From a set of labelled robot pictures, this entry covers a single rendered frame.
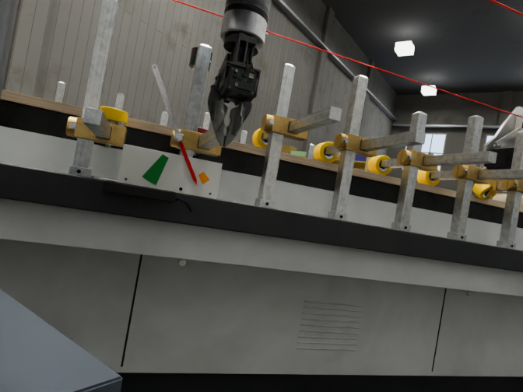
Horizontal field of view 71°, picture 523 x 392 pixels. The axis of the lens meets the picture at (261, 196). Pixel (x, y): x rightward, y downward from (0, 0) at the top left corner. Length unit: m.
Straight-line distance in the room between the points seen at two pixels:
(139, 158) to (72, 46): 4.75
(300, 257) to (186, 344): 0.49
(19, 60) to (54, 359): 5.08
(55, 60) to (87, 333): 4.58
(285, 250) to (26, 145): 0.81
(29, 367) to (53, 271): 1.02
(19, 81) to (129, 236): 4.34
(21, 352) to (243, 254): 0.86
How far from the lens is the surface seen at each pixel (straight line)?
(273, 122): 1.07
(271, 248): 1.11
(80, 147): 1.02
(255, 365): 1.45
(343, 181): 1.18
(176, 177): 1.00
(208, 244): 1.06
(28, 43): 5.36
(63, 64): 5.60
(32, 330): 0.31
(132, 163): 1.00
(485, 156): 1.19
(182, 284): 1.28
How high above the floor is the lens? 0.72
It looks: 1 degrees up
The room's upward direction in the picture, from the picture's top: 10 degrees clockwise
